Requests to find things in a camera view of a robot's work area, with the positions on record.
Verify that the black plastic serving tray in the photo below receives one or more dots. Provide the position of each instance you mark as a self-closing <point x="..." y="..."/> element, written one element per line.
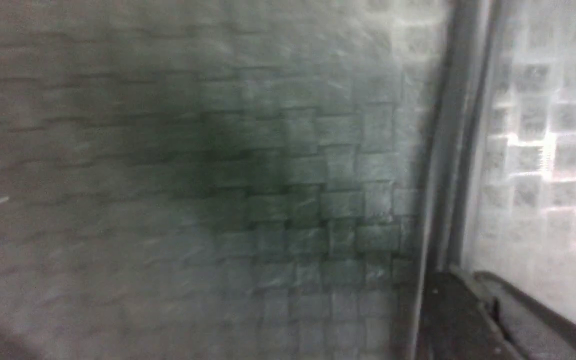
<point x="274" y="179"/>

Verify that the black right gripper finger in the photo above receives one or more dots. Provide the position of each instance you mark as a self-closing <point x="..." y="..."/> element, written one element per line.
<point x="484" y="317"/>

